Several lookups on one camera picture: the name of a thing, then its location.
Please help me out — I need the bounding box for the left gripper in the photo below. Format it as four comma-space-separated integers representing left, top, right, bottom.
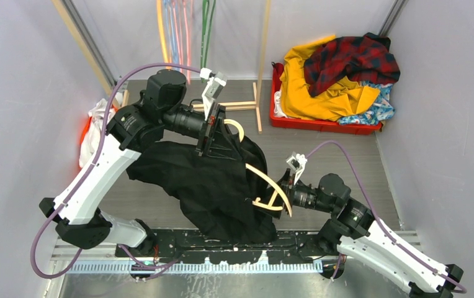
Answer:
161, 103, 243, 160

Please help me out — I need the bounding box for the cream wooden hanger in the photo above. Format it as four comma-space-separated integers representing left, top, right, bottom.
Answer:
223, 119, 293, 217

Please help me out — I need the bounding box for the black pleated skirt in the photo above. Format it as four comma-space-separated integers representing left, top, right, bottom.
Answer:
127, 137, 277, 244

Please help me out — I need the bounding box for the blue patterned garment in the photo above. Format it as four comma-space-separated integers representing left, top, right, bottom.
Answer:
337, 81, 395, 126

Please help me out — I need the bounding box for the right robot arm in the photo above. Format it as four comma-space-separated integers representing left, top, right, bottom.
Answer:
279, 170, 464, 297

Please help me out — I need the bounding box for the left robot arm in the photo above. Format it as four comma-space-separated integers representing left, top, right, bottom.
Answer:
40, 68, 241, 256

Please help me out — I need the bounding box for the orange hanger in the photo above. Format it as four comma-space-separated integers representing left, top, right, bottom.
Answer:
156, 0, 170, 63

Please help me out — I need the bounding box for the green hanger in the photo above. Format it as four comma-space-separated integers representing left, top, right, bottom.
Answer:
200, 0, 217, 68

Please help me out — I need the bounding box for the pink hanger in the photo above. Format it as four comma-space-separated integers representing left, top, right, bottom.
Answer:
173, 0, 193, 66

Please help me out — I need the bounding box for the blue hanger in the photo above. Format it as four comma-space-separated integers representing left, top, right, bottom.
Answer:
163, 0, 180, 64

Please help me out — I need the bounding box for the wooden clothes rack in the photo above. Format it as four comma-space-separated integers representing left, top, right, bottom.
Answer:
73, 1, 271, 133

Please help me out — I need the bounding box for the red plastic bin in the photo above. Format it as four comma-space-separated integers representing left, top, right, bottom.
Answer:
269, 62, 385, 135

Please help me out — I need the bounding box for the yellow garment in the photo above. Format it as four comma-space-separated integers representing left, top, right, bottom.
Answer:
278, 35, 380, 122

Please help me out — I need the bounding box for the white and orange clothes pile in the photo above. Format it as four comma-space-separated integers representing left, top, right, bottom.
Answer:
78, 98, 107, 169

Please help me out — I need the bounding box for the red plaid shirt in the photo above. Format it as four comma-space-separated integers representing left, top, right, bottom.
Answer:
303, 32, 401, 97

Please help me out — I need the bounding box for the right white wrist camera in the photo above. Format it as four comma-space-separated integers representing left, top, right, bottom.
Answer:
286, 152, 308, 185

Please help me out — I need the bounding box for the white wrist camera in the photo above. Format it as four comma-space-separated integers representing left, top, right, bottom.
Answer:
286, 152, 308, 185
200, 68, 227, 120

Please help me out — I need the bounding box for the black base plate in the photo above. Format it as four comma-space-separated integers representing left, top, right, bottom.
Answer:
115, 229, 338, 265

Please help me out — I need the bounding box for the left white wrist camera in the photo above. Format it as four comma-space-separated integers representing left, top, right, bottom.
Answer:
200, 68, 227, 120

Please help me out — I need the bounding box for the aluminium frame post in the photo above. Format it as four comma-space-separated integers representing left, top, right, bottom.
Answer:
53, 0, 116, 94

